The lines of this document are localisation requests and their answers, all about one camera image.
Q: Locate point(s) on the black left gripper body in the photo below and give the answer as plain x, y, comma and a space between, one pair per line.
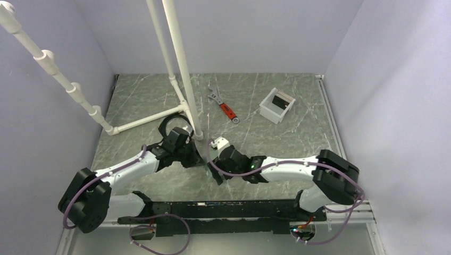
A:
186, 155

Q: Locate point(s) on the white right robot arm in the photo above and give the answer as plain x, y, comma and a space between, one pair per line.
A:
334, 178

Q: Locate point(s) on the white card box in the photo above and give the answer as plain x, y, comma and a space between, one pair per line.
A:
270, 111

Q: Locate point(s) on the white pvc pipe frame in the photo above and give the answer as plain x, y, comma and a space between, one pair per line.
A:
55, 77

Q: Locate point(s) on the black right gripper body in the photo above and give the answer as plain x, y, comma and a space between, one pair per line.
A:
219, 164

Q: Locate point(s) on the red handled adjustable wrench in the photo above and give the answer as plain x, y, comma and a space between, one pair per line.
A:
225, 108

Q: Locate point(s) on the stack of cards in box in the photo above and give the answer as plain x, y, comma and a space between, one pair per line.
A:
282, 100

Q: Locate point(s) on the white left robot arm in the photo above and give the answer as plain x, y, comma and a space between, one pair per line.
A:
91, 197

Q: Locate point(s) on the green card holder wallet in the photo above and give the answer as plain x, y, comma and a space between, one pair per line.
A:
207, 162

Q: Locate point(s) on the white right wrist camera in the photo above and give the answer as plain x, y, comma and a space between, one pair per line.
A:
220, 143

